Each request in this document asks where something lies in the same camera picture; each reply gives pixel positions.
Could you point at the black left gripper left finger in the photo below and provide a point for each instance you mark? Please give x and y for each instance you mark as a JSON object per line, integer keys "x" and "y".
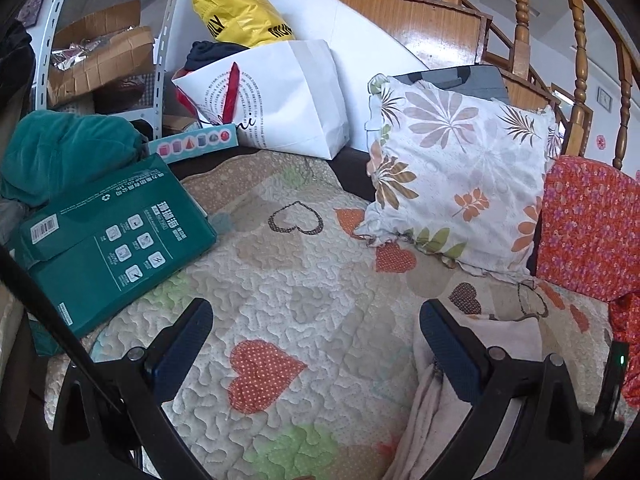
{"x": 93, "y": 440}

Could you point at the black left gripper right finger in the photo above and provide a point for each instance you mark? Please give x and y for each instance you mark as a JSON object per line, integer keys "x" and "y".
{"x": 546, "y": 441}

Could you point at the green cardboard box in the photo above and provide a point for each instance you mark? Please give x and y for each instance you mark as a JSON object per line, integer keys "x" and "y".
{"x": 97, "y": 248}

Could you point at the red floral blanket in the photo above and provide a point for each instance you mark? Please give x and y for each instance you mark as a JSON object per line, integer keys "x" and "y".
{"x": 589, "y": 244}

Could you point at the heart pattern quilted bedspread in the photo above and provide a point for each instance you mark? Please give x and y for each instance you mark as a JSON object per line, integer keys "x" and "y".
{"x": 316, "y": 366}

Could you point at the white floral pillow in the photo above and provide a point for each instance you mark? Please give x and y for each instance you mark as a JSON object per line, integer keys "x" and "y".
{"x": 455, "y": 175}

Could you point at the teal velvet cloth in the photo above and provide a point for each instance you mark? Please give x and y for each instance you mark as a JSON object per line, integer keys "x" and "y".
{"x": 53, "y": 152}

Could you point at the light blue long box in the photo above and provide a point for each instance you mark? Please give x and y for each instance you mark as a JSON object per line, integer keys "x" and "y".
{"x": 193, "y": 143}

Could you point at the grey cushion behind pillow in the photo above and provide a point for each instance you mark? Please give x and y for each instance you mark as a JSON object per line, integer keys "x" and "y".
{"x": 482, "y": 81}

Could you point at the white metal shelf rack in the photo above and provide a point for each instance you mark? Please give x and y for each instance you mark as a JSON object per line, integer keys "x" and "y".
{"x": 137, "y": 98}

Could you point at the brown cardboard box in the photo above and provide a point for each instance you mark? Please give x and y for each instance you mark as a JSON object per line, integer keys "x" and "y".
{"x": 116, "y": 46}

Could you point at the white paper shopping bag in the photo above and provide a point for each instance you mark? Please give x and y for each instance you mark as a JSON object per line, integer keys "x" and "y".
{"x": 289, "y": 99}

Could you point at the wooden stair railing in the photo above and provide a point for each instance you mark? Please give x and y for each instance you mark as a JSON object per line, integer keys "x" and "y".
{"x": 552, "y": 54}

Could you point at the yellow plastic bag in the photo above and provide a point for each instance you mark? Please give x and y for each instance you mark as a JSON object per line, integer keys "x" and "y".
{"x": 249, "y": 23}

